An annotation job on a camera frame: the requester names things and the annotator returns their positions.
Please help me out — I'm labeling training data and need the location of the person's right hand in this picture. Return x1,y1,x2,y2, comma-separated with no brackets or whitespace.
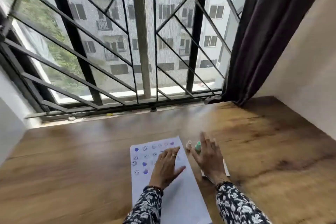
190,132,227,184

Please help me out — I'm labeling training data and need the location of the person's left hand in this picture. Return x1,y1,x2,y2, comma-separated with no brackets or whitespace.
149,146,186,189

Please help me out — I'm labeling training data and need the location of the clear ink pad lid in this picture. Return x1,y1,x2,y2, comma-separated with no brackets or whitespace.
201,159,231,179

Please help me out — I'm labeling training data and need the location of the white paper sheet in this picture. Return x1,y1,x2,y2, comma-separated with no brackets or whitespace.
130,136,212,224

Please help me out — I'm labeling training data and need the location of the person's left forearm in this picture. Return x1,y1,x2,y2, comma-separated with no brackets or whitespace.
122,185,164,224

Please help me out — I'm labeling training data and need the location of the person's right forearm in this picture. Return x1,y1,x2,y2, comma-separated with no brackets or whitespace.
215,181,272,224

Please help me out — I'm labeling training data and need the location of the dark brown curtain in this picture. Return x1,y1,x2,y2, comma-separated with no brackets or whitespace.
204,0,335,107

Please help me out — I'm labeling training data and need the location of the black metal window grille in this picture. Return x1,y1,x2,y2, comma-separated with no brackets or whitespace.
0,0,254,117

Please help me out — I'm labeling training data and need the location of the brown bead bracelet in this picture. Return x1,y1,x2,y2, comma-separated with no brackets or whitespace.
143,185,164,193

